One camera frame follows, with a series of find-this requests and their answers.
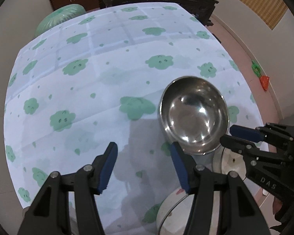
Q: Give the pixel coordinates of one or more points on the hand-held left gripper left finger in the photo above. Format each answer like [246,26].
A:
[107,167]

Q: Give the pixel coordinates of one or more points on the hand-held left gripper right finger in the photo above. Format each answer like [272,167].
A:
[180,170]

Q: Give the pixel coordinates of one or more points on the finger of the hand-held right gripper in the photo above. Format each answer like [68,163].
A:
[235,144]
[245,132]

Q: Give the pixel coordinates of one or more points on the large white enamel bowl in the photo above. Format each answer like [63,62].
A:
[171,215]

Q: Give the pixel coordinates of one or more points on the small stainless steel bowl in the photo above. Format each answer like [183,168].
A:
[193,117]

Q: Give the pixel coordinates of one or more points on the person's right hand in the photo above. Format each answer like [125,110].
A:
[277,204]

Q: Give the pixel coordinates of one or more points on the orange carrot toy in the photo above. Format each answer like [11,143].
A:
[264,82]

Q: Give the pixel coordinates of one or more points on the green flower print tablecloth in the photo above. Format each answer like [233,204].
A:
[88,90]

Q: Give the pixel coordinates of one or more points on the bamboo window blind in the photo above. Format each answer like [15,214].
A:
[259,2]

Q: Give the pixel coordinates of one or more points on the dark wooden table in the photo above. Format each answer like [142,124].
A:
[161,2]

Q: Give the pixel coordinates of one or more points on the green plastic stool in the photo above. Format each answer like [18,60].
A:
[58,17]

